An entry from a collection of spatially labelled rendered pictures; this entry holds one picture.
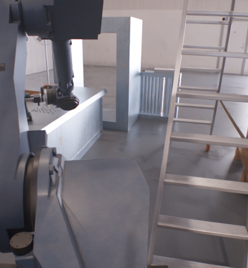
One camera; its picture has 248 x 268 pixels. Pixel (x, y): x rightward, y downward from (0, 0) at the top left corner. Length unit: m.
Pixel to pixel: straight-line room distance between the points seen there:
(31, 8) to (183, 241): 1.67
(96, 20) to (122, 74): 2.28
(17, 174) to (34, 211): 0.12
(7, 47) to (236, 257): 1.77
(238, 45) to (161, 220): 10.15
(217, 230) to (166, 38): 10.20
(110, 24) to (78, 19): 2.27
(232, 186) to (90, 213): 0.86
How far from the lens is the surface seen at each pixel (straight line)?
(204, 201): 2.31
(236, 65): 11.20
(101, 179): 0.78
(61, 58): 1.72
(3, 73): 0.99
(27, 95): 2.13
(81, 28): 1.28
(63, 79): 1.89
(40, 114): 2.33
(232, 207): 2.32
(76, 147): 2.72
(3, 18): 1.15
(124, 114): 3.59
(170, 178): 1.33
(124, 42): 3.43
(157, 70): 4.05
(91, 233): 0.64
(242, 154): 2.94
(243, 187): 1.38
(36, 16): 1.19
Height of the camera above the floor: 1.32
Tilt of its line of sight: 22 degrees down
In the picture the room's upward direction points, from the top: 1 degrees clockwise
